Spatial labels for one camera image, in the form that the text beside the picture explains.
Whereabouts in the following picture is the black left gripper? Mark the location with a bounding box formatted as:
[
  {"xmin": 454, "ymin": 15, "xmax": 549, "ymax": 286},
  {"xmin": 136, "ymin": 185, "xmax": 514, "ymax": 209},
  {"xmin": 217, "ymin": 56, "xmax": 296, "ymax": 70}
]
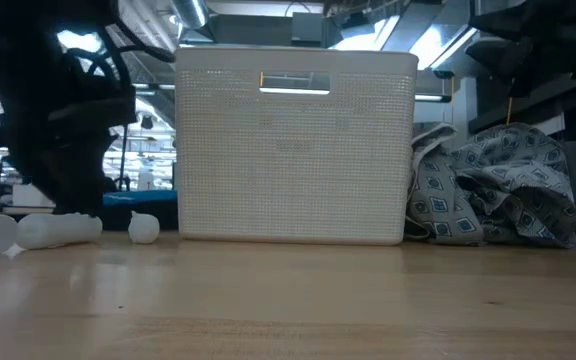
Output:
[{"xmin": 0, "ymin": 94, "xmax": 139, "ymax": 217}]

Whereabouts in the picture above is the grey blue patterned cloth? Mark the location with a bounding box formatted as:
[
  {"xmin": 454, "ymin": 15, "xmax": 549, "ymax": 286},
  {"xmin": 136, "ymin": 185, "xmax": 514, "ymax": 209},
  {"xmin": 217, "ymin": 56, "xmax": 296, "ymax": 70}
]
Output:
[{"xmin": 405, "ymin": 122, "xmax": 576, "ymax": 249}]

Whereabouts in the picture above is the white perforated plastic basket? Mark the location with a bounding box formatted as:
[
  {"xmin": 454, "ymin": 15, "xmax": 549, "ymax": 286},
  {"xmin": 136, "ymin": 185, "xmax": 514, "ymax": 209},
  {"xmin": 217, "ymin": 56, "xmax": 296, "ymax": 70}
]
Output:
[{"xmin": 174, "ymin": 47, "xmax": 419, "ymax": 246}]

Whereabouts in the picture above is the silver ceiling duct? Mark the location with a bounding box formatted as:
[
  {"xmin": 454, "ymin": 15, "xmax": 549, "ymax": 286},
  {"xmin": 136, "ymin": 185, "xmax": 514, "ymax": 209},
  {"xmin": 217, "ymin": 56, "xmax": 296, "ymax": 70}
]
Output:
[{"xmin": 170, "ymin": 0, "xmax": 210, "ymax": 30}]

